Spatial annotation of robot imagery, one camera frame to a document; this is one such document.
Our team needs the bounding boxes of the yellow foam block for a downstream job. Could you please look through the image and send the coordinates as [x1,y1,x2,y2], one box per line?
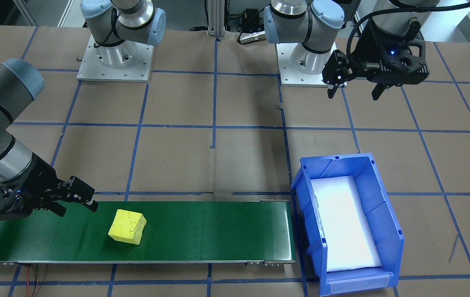
[108,209,147,245]

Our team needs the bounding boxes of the silver metal connector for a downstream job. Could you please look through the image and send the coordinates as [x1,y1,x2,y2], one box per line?
[237,32,266,44]

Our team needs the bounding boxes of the black power brick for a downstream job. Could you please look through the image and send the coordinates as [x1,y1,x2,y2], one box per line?
[241,8,260,26]

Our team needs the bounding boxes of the green conveyor belt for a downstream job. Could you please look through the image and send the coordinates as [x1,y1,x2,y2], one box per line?
[0,191,297,266]

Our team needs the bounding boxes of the white foam pad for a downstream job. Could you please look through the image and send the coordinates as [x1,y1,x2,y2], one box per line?
[310,175,383,273]

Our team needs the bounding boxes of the blue plastic storage bin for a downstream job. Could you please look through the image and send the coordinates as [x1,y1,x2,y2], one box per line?
[291,153,405,297]

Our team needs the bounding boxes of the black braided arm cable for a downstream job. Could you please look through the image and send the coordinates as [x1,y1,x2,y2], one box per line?
[350,0,470,56]

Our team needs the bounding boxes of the white square base plate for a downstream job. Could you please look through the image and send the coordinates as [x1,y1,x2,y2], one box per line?
[77,33,154,83]
[275,38,345,87]

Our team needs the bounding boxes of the thin red conveyor wire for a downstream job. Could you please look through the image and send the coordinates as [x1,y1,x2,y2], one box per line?
[25,264,40,297]

